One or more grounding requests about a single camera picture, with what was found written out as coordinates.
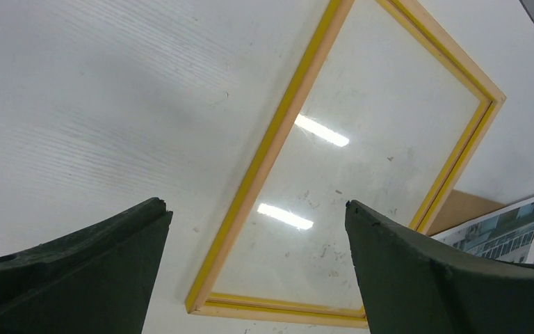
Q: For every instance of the brown cardboard backing board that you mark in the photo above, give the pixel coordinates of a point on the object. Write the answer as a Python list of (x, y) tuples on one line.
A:
[(460, 207)]

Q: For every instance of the clear acrylic glazing sheet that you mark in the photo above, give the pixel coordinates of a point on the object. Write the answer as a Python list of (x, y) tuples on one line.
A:
[(379, 125)]

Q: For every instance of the yellow picture frame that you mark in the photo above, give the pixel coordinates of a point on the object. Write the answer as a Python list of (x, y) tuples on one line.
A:
[(415, 19)]

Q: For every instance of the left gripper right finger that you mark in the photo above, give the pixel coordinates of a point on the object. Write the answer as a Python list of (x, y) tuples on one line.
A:
[(411, 283)]

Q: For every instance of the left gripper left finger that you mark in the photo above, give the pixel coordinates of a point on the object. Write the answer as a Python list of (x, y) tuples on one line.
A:
[(98, 279)]

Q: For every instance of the sky and building photo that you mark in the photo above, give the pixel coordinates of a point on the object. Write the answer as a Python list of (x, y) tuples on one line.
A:
[(505, 234)]

